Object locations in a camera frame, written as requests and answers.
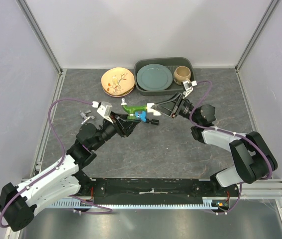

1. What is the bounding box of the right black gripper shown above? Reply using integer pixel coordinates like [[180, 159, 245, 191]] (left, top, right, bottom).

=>
[[151, 93, 200, 124]]

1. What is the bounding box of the blue water faucet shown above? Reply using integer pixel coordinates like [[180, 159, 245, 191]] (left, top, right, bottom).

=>
[[134, 111, 159, 125]]

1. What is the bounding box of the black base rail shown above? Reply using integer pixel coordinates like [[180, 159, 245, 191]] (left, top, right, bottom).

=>
[[78, 178, 239, 206]]

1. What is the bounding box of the bird pattern yellow plate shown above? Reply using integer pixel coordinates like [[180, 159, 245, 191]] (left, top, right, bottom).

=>
[[101, 67, 135, 95]]

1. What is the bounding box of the slotted cable duct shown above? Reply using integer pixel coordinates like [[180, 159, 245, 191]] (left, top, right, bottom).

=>
[[48, 198, 219, 210]]

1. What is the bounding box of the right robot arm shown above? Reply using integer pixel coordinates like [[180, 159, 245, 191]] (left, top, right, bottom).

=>
[[151, 93, 278, 196]]

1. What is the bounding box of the grey-green dish tub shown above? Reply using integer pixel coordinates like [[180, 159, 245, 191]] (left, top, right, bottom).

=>
[[134, 57, 195, 96]]

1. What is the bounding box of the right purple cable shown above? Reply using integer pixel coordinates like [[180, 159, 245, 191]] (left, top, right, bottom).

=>
[[189, 81, 273, 215]]

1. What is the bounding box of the green water faucet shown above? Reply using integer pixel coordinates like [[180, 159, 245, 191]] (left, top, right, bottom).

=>
[[121, 98, 147, 120]]

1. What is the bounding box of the teal plate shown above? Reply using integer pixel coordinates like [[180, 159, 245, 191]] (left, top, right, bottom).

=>
[[136, 64, 173, 92]]

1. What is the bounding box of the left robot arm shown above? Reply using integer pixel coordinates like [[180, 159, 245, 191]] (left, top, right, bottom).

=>
[[0, 112, 140, 232]]

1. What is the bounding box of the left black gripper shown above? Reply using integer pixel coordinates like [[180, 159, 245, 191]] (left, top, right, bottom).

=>
[[92, 111, 141, 150]]

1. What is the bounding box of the beige ceramic mug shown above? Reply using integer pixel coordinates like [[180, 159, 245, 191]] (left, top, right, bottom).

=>
[[173, 66, 191, 85]]

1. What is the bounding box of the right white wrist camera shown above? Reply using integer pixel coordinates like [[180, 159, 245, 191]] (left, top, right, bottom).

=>
[[182, 79, 197, 98]]

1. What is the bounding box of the white elbow fitting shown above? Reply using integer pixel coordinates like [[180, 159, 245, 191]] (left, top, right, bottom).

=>
[[146, 103, 162, 116]]

